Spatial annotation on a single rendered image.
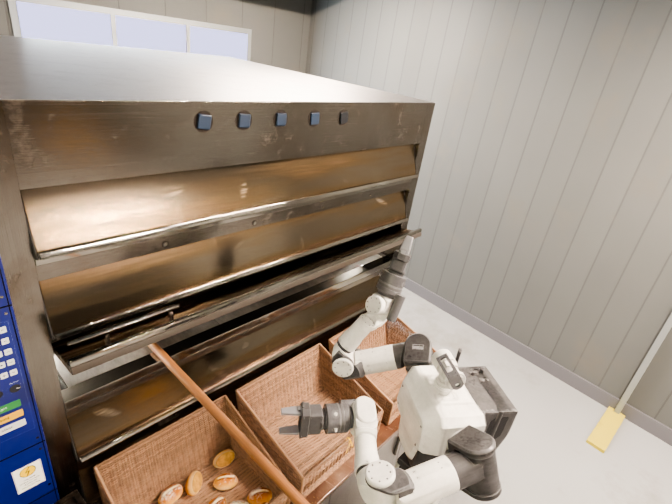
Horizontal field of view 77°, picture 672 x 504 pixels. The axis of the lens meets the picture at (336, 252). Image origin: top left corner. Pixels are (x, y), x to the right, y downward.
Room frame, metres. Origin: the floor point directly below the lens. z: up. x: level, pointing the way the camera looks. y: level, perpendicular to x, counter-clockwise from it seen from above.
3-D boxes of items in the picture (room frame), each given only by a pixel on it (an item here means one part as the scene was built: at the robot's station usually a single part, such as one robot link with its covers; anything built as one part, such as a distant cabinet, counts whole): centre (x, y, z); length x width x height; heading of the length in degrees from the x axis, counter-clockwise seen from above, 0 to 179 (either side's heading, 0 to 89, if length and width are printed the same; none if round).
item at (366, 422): (0.94, -0.16, 1.29); 0.13 x 0.07 x 0.09; 4
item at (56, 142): (1.65, 0.24, 1.99); 1.80 x 0.08 x 0.21; 141
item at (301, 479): (1.48, 0.00, 0.72); 0.56 x 0.49 x 0.28; 141
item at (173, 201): (1.64, 0.22, 1.80); 1.79 x 0.11 x 0.19; 141
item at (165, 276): (1.64, 0.22, 1.54); 1.79 x 0.11 x 0.19; 141
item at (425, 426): (1.03, -0.45, 1.27); 0.34 x 0.30 x 0.36; 15
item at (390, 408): (1.95, -0.38, 0.72); 0.56 x 0.49 x 0.28; 142
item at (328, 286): (1.65, 0.24, 1.16); 1.80 x 0.06 x 0.04; 141
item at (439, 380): (1.01, -0.39, 1.47); 0.10 x 0.07 x 0.09; 15
